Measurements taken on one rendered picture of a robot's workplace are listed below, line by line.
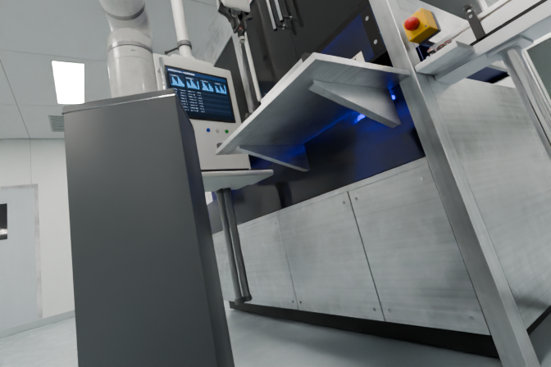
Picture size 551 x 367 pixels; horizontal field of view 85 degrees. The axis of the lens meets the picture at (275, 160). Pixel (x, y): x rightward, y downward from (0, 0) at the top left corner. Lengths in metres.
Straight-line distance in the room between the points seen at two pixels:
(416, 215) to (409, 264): 0.17
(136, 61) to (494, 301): 1.14
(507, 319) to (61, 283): 5.70
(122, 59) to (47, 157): 5.52
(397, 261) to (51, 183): 5.73
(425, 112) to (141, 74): 0.83
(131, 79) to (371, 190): 0.86
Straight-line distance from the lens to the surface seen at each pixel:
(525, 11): 1.10
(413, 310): 1.20
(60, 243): 6.05
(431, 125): 1.03
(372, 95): 1.03
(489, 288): 1.04
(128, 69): 0.90
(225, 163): 1.68
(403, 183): 1.08
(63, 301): 6.01
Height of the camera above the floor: 0.47
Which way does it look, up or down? 14 degrees up
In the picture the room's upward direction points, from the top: 13 degrees counter-clockwise
